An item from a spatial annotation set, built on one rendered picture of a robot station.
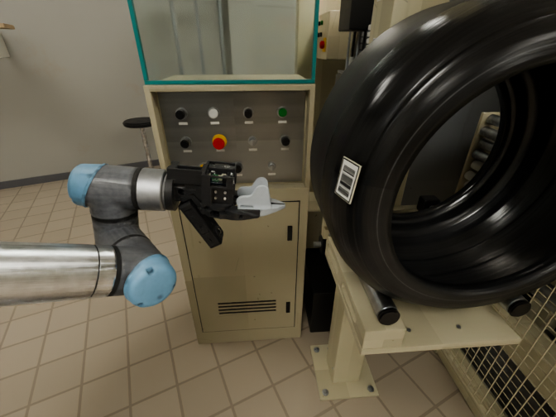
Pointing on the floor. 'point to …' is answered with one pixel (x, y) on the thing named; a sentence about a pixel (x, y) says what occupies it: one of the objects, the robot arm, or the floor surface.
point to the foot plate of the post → (327, 390)
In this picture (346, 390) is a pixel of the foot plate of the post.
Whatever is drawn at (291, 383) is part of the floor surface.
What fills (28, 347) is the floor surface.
